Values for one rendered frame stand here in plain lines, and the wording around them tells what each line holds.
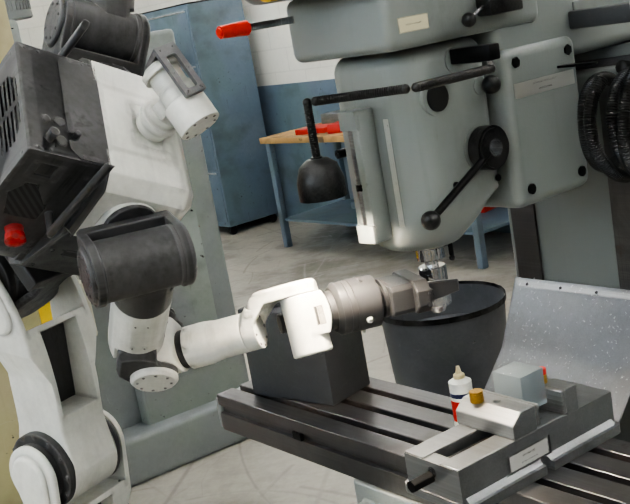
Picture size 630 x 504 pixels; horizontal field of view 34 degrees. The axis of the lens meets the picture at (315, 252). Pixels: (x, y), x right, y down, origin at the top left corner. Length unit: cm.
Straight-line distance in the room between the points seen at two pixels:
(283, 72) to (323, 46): 743
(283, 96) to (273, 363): 708
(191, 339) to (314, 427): 36
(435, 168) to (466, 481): 47
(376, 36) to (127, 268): 49
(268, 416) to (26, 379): 49
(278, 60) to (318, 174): 758
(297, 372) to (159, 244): 68
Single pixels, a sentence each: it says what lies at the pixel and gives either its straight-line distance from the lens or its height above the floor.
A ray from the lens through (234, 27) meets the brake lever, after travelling 160.
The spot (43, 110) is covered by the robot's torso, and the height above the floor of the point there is 164.
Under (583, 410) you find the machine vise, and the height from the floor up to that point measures 103.
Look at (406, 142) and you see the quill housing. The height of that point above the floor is 149.
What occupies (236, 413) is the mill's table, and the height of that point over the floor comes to 93.
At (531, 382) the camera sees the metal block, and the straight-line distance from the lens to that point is 166.
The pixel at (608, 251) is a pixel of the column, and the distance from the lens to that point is 197.
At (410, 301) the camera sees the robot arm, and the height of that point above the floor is 123.
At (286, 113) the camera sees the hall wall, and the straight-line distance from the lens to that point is 910.
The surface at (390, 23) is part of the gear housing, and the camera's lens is 151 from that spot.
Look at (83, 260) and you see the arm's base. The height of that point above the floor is 143.
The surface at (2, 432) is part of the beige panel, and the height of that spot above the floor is 67.
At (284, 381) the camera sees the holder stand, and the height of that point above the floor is 101.
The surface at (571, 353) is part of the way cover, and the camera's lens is 201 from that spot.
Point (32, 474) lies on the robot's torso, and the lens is 188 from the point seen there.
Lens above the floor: 170
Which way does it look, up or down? 13 degrees down
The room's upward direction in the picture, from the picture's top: 10 degrees counter-clockwise
